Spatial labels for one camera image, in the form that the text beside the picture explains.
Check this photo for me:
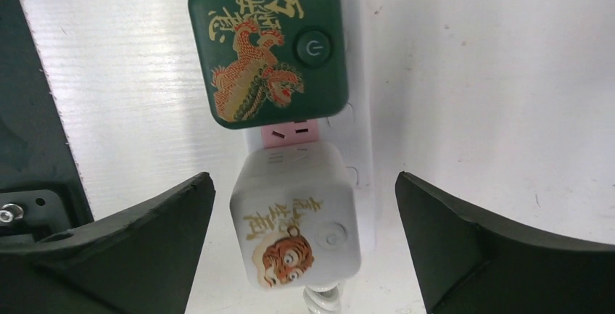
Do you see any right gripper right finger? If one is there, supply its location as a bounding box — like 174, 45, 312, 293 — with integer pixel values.
395, 172, 614, 313

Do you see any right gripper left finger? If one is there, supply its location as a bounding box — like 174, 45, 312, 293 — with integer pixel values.
1, 173, 215, 313

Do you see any white tiger cube adapter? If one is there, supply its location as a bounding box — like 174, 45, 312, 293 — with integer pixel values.
229, 141, 362, 291

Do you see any white multicolour power strip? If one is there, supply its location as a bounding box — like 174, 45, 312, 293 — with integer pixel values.
244, 0, 375, 313

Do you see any dark green dragon cube adapter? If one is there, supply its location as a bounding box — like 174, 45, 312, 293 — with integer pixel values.
188, 0, 350, 129

